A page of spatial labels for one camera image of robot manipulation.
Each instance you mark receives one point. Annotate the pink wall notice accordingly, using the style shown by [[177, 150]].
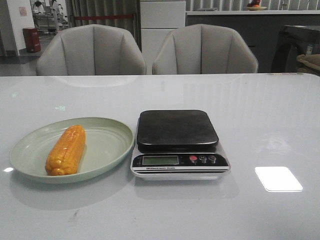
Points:
[[23, 11]]

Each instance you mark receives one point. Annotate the right grey chair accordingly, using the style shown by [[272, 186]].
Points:
[[204, 49]]

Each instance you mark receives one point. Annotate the red bin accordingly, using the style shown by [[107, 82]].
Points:
[[31, 39]]

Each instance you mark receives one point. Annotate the white drawer cabinet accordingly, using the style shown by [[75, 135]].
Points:
[[160, 14]]

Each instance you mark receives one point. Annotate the digital kitchen scale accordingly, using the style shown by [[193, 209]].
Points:
[[177, 144]]

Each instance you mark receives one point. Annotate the red barrier tape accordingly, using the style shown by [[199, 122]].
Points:
[[104, 17]]

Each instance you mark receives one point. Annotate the orange corn cob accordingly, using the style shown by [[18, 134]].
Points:
[[65, 156]]

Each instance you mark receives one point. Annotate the green plate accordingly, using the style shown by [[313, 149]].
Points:
[[108, 143]]

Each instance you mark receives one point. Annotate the left grey chair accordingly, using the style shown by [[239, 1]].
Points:
[[92, 50]]

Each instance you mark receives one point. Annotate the fruit bowl on counter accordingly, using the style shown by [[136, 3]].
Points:
[[255, 5]]

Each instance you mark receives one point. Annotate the metal shelving cart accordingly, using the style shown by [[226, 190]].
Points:
[[49, 16]]

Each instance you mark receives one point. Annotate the beige cushion at right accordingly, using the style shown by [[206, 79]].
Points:
[[309, 64]]

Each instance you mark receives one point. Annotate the dark appliance at right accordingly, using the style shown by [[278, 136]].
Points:
[[294, 40]]

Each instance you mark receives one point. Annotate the grey chair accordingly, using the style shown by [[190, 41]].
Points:
[[92, 50], [204, 49]]

